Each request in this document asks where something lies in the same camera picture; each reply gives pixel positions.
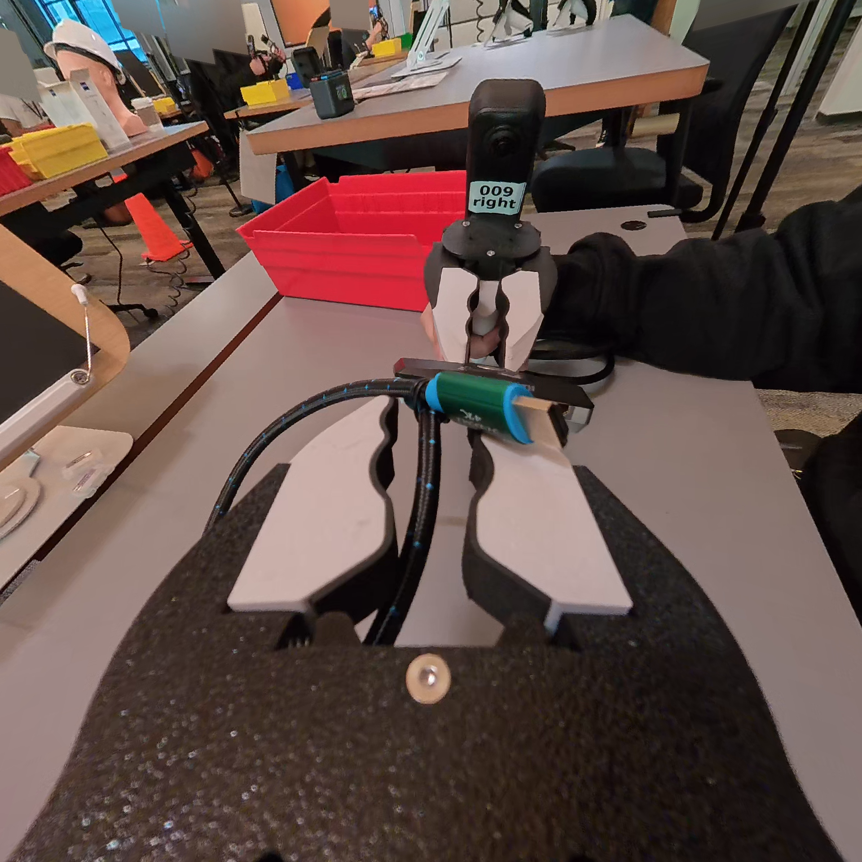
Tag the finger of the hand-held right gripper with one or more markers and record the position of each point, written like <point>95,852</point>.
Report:
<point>452,313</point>
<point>524,313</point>

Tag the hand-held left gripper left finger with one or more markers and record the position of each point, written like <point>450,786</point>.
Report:
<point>316,512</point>

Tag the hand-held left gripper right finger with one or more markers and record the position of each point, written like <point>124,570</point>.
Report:
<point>552,532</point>

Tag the black video switch box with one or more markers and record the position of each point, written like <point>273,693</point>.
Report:
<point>552,392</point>

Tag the person's right forearm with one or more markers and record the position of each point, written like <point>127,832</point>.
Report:
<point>707,303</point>

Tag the person's right hand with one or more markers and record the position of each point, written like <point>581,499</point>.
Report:
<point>485,347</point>

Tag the grey table wooden edge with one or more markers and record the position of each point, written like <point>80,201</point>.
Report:
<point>168,135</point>
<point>539,74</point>

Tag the papers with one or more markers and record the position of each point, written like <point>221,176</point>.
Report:
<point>404,84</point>

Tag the red plastic bin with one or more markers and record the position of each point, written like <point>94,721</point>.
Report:
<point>350,269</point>

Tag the black office chair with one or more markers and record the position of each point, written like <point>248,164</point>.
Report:
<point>606,175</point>

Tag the yellow plastic bin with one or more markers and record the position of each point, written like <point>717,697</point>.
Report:
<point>387,48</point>
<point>266,93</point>

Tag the cardboard tube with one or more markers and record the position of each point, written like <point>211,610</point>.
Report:
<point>656,124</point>

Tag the black and teal case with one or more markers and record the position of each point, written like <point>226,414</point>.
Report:
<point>331,98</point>

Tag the blue bag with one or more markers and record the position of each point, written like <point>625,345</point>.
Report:
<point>284,185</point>

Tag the white flat tray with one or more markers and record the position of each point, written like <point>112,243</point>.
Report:
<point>114,441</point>

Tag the orange screen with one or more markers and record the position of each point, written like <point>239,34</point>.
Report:
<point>303,20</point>

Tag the small clear packet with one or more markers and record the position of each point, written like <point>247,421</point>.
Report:
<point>84,475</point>

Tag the grey panel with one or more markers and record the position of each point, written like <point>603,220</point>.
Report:
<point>259,168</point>

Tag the black tripod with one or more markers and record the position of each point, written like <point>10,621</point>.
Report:
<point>772,118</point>

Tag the person's torso in black clothing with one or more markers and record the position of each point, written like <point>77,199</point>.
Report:
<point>842,512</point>

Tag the round white disc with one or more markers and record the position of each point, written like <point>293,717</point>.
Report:
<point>17,505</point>

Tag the orange traffic cone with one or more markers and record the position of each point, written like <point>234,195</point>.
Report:
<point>155,232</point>

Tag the paper cup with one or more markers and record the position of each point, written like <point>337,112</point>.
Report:
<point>147,114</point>

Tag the tall white carton box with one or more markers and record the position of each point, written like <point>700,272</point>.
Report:
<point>101,114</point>

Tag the mannequin head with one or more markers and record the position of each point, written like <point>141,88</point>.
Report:
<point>84,71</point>

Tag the white hard hat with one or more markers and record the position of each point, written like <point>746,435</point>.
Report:
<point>81,40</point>

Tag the small white carton box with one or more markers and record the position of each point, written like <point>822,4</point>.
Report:
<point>60,104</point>

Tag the small red ribbed bin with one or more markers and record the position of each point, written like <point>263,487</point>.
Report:
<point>12,174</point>

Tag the black board with wooden frame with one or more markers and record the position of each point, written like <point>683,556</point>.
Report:
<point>33,350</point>

